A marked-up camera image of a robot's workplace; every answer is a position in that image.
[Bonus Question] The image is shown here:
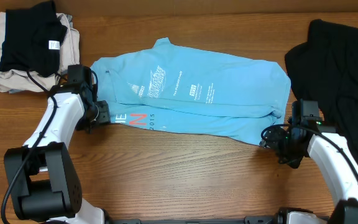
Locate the folded black garment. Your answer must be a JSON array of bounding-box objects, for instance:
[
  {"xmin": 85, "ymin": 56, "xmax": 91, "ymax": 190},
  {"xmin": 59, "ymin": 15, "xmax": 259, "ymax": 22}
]
[{"xmin": 0, "ymin": 1, "xmax": 67, "ymax": 77}]

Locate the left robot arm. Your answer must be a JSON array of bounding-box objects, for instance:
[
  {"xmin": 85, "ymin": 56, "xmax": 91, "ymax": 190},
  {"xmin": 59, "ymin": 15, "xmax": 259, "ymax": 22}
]
[{"xmin": 1, "ymin": 65, "xmax": 112, "ymax": 224}]

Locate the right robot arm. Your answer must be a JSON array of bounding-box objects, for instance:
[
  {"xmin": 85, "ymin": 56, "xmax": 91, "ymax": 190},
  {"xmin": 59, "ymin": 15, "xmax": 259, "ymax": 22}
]
[{"xmin": 260, "ymin": 100, "xmax": 358, "ymax": 224}]

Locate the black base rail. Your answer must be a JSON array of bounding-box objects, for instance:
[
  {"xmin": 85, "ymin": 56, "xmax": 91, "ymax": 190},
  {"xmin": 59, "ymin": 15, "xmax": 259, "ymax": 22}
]
[{"xmin": 104, "ymin": 208, "xmax": 286, "ymax": 224}]

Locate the light blue printed t-shirt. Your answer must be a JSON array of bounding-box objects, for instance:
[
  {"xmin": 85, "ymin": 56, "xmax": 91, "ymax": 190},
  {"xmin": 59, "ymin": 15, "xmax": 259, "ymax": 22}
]
[{"xmin": 91, "ymin": 38, "xmax": 291, "ymax": 145}]

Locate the folded beige garment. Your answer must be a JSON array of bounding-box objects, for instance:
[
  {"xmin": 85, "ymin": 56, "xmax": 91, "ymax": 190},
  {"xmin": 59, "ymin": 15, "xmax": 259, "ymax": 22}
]
[{"xmin": 0, "ymin": 12, "xmax": 80, "ymax": 93}]

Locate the black t-shirt on right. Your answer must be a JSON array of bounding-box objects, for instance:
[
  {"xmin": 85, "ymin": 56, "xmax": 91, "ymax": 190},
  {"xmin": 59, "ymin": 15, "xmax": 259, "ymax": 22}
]
[{"xmin": 285, "ymin": 19, "xmax": 358, "ymax": 164}]

